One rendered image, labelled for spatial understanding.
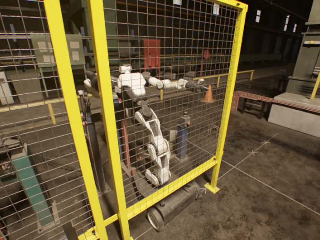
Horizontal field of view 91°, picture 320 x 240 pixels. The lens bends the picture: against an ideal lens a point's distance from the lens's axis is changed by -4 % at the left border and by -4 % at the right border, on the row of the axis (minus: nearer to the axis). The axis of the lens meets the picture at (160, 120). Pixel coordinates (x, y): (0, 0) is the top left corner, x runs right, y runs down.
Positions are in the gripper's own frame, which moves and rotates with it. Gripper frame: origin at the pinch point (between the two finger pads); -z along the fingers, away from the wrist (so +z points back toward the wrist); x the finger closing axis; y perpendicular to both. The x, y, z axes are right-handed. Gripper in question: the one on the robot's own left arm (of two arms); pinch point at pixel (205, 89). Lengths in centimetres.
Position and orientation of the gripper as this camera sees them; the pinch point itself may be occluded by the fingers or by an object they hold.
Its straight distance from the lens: 138.9
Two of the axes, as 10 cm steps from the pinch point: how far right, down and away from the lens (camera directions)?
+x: -7.9, 2.4, -5.6
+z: -6.1, -3.2, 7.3
